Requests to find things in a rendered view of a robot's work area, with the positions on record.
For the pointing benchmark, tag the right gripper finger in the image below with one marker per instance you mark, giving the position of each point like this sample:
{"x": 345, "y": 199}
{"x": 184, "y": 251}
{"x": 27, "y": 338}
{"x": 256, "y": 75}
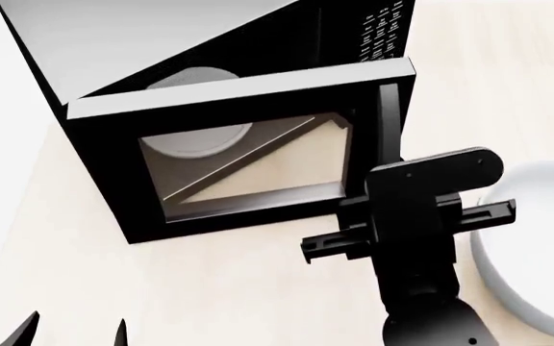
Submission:
{"x": 354, "y": 212}
{"x": 449, "y": 205}

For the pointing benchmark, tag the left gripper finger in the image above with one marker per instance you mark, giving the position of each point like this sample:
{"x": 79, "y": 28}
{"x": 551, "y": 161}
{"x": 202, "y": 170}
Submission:
{"x": 23, "y": 329}
{"x": 121, "y": 333}

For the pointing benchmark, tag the black microwave door with window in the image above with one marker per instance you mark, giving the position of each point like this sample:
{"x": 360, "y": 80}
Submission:
{"x": 104, "y": 169}

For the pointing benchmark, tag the microwave button control panel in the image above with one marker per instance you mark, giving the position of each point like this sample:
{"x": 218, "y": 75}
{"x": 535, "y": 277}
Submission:
{"x": 383, "y": 29}

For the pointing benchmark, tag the black microwave with white top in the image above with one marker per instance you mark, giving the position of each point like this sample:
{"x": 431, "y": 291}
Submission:
{"x": 113, "y": 39}

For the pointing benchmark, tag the white round bowl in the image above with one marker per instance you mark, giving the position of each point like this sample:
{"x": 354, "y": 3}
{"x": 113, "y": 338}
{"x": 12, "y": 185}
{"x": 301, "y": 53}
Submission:
{"x": 536, "y": 252}

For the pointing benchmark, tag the white round turntable plate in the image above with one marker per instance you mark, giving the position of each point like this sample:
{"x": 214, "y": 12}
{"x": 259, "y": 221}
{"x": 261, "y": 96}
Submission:
{"x": 195, "y": 77}

